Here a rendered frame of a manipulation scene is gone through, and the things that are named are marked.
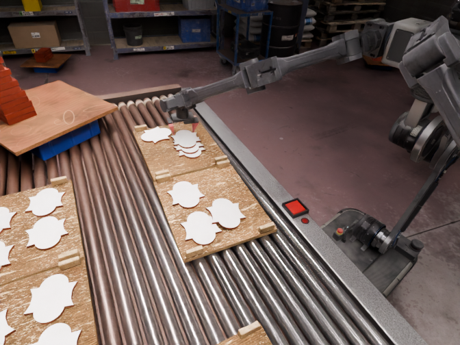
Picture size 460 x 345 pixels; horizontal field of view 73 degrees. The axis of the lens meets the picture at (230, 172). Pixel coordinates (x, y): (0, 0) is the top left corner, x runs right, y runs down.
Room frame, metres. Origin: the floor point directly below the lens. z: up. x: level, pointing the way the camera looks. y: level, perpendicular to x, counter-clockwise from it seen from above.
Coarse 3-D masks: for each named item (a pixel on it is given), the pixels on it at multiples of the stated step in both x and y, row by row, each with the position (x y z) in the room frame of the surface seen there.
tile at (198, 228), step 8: (192, 216) 0.76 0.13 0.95; (200, 216) 0.76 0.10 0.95; (208, 216) 0.77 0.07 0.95; (184, 224) 0.72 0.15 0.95; (192, 224) 0.73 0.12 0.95; (200, 224) 0.73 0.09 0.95; (208, 224) 0.73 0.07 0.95; (192, 232) 0.69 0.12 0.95; (200, 232) 0.69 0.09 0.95; (208, 232) 0.69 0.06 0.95; (216, 232) 0.70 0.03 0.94; (200, 240) 0.66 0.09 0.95; (208, 240) 0.66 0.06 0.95
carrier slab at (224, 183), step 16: (192, 176) 1.00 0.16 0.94; (208, 176) 1.00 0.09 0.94; (224, 176) 1.01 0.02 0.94; (160, 192) 0.89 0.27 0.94; (208, 192) 0.90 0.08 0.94; (224, 192) 0.91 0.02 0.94; (240, 192) 0.91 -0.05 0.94; (176, 208) 0.81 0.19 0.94; (192, 208) 0.81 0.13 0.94; (240, 208) 0.83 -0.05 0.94; (256, 208) 0.83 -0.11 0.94; (176, 224) 0.73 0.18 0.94; (240, 224) 0.75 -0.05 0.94; (256, 224) 0.75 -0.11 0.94; (176, 240) 0.66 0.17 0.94; (192, 240) 0.66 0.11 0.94; (224, 240) 0.67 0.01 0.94; (240, 240) 0.67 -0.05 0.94
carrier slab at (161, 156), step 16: (160, 128) 1.36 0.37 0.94; (176, 128) 1.37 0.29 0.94; (144, 144) 1.21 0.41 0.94; (160, 144) 1.22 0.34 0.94; (208, 144) 1.24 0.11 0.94; (144, 160) 1.10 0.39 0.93; (160, 160) 1.09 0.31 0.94; (176, 160) 1.10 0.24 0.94; (192, 160) 1.11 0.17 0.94; (208, 160) 1.11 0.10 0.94; (176, 176) 1.00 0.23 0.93
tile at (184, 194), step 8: (176, 184) 0.93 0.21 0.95; (184, 184) 0.93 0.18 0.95; (168, 192) 0.88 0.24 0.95; (176, 192) 0.88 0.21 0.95; (184, 192) 0.88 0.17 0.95; (192, 192) 0.89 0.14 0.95; (200, 192) 0.89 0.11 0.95; (176, 200) 0.84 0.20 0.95; (184, 200) 0.84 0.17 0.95; (192, 200) 0.85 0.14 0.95; (184, 208) 0.81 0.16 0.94
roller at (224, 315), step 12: (120, 108) 1.59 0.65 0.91; (132, 120) 1.45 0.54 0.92; (132, 132) 1.35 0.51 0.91; (204, 264) 0.58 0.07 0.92; (204, 276) 0.54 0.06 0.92; (204, 288) 0.51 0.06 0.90; (216, 288) 0.50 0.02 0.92; (216, 300) 0.46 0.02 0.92; (216, 312) 0.43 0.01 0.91; (228, 312) 0.43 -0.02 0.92; (228, 324) 0.40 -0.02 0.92; (228, 336) 0.37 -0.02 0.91
